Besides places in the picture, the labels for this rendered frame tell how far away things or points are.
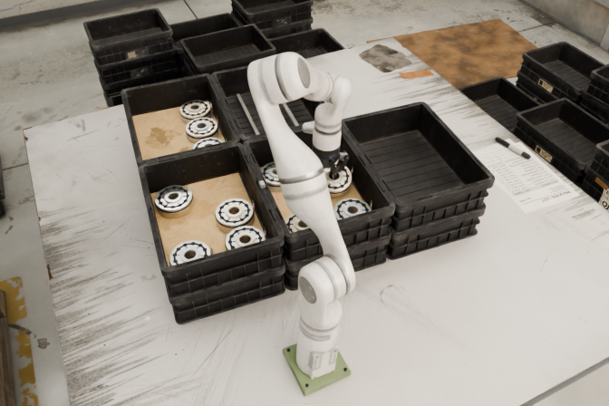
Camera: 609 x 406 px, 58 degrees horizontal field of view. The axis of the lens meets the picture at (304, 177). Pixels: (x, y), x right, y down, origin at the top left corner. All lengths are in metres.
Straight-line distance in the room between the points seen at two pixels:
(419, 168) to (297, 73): 0.77
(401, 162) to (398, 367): 0.62
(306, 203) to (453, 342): 0.60
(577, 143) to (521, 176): 0.83
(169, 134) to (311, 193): 0.87
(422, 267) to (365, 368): 0.36
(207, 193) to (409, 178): 0.59
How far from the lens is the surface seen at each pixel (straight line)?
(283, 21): 3.18
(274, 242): 1.33
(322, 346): 1.27
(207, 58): 2.91
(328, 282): 1.12
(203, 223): 1.53
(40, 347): 2.47
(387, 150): 1.75
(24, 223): 2.96
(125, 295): 1.59
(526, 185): 1.94
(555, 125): 2.83
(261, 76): 1.04
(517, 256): 1.71
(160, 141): 1.82
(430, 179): 1.67
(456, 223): 1.61
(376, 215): 1.41
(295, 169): 1.06
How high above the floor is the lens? 1.93
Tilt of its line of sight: 42 degrees down
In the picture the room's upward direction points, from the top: straight up
